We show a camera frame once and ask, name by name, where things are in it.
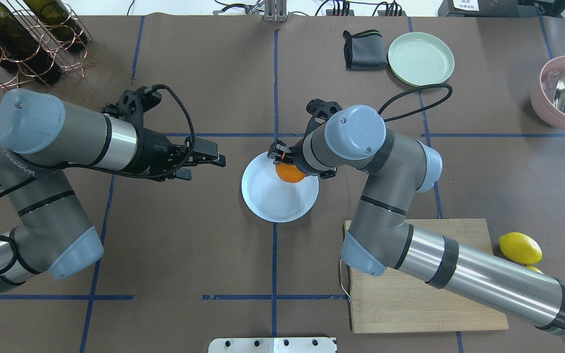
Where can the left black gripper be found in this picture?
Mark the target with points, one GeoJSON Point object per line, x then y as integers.
{"type": "Point", "coordinates": [154, 149]}

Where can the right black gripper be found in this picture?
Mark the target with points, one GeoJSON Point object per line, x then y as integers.
{"type": "Point", "coordinates": [296, 153]}

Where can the orange fruit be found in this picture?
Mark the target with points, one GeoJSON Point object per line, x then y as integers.
{"type": "Point", "coordinates": [289, 173]}

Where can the light blue plate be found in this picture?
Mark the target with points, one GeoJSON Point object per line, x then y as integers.
{"type": "Point", "coordinates": [273, 199]}

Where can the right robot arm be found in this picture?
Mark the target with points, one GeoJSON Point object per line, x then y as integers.
{"type": "Point", "coordinates": [379, 236]}

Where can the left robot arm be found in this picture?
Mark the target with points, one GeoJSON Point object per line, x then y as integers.
{"type": "Point", "coordinates": [41, 136]}

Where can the light green plate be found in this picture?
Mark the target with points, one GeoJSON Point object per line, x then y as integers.
{"type": "Point", "coordinates": [419, 59]}

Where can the dark grey folded cloth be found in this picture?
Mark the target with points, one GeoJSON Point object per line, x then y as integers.
{"type": "Point", "coordinates": [364, 51]}

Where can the wooden cutting board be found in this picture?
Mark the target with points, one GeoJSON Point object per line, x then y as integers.
{"type": "Point", "coordinates": [398, 303]}

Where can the dark wine bottle front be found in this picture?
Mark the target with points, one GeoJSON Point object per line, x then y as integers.
{"type": "Point", "coordinates": [21, 47]}

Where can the dark wine bottle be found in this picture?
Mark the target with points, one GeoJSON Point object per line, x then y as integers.
{"type": "Point", "coordinates": [60, 23]}
{"type": "Point", "coordinates": [21, 47]}

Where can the dark wine bottle back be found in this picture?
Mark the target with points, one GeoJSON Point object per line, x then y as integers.
{"type": "Point", "coordinates": [60, 23]}

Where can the lemon left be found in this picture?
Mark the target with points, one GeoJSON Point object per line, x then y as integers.
{"type": "Point", "coordinates": [520, 248]}

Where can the pink bowl with ice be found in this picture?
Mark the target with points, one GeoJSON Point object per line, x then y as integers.
{"type": "Point", "coordinates": [564, 98]}

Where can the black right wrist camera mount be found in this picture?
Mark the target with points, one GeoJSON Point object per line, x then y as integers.
{"type": "Point", "coordinates": [320, 112]}

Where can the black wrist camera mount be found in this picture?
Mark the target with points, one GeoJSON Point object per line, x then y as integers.
{"type": "Point", "coordinates": [132, 105]}
{"type": "Point", "coordinates": [320, 112]}

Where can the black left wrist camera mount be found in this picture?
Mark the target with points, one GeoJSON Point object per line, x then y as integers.
{"type": "Point", "coordinates": [132, 105]}

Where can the aluminium frame post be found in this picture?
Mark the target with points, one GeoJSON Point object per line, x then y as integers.
{"type": "Point", "coordinates": [275, 11]}

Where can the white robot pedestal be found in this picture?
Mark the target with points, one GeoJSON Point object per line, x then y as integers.
{"type": "Point", "coordinates": [274, 345]}

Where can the copper wire bottle rack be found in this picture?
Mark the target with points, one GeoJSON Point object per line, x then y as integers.
{"type": "Point", "coordinates": [41, 41]}

